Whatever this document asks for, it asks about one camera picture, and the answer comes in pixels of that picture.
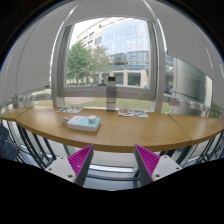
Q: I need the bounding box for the clear water bottle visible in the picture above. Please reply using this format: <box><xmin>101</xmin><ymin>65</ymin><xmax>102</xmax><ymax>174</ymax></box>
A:
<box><xmin>106</xmin><ymin>77</ymin><xmax>116</xmax><ymax>112</ymax></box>

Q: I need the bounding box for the white power strip cable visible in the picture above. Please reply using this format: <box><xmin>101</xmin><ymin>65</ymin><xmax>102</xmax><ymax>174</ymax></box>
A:
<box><xmin>59</xmin><ymin>116</ymin><xmax>71</xmax><ymax>125</ymax></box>

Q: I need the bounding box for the white teal power strip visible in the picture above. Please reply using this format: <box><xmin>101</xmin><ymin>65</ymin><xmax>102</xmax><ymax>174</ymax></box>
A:
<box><xmin>68</xmin><ymin>116</ymin><xmax>101</xmax><ymax>132</ymax></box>

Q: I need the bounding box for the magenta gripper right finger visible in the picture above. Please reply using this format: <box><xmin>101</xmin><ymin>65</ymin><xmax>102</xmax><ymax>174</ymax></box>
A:
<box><xmin>133</xmin><ymin>143</ymin><xmax>183</xmax><ymax>187</ymax></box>

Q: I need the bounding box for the printed leaflet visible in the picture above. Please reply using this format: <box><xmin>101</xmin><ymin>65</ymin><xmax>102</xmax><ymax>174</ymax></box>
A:
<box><xmin>57</xmin><ymin>106</ymin><xmax>83</xmax><ymax>114</ymax></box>
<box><xmin>118</xmin><ymin>108</ymin><xmax>148</xmax><ymax>118</ymax></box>

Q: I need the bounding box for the white window frame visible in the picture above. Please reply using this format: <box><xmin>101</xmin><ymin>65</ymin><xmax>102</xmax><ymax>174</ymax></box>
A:
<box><xmin>52</xmin><ymin>17</ymin><xmax>165</xmax><ymax>112</ymax></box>

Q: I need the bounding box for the left printed leaflet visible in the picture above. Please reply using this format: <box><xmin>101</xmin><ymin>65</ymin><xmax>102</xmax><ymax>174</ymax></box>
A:
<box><xmin>57</xmin><ymin>106</ymin><xmax>83</xmax><ymax>114</ymax></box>

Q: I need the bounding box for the right printed leaflet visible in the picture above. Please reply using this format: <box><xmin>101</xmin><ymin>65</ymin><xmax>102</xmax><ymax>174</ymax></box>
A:
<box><xmin>118</xmin><ymin>108</ymin><xmax>148</xmax><ymax>118</ymax></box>

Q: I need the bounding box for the white charger plug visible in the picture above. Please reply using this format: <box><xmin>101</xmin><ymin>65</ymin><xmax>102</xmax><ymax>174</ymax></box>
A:
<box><xmin>88</xmin><ymin>115</ymin><xmax>97</xmax><ymax>123</ymax></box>

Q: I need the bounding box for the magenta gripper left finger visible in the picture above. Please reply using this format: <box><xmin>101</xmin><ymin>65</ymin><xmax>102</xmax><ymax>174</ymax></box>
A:
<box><xmin>45</xmin><ymin>144</ymin><xmax>95</xmax><ymax>187</ymax></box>

